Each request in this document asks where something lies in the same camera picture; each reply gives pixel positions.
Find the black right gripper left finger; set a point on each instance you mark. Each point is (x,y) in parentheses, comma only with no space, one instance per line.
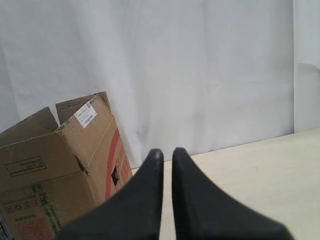
(133,213)

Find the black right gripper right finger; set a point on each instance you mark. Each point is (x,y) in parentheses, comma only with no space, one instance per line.
(203,211)

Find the tall cardboard box with flaps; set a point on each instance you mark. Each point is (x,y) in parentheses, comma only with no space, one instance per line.
(55,169)

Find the white backdrop cloth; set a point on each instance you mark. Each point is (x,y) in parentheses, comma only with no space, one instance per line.
(200,74)

